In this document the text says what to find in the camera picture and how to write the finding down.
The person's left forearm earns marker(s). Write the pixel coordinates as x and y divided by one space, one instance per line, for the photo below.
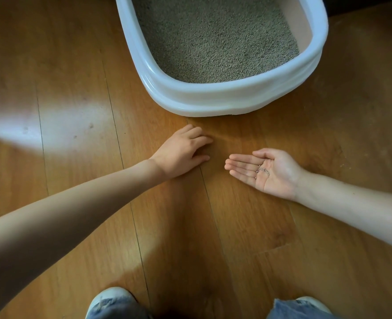
56 225

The white oval litter box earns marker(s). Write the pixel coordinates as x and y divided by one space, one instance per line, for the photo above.
232 101

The grey cat litter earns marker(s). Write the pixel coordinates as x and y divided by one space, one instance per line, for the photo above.
216 36

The litter grains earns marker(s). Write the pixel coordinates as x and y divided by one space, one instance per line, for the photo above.
263 171

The person's right hand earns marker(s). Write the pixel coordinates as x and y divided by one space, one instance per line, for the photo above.
275 174

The dark wall baseboard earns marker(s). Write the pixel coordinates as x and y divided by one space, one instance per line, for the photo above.
365 3

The person's left hand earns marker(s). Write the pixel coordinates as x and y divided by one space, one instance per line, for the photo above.
179 156

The person's grey right shoe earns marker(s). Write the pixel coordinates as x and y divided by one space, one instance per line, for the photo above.
314 302

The person's blue jeans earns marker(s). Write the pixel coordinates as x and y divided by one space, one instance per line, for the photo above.
299 310

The person's right forearm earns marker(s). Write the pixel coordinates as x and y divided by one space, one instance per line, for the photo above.
355 205

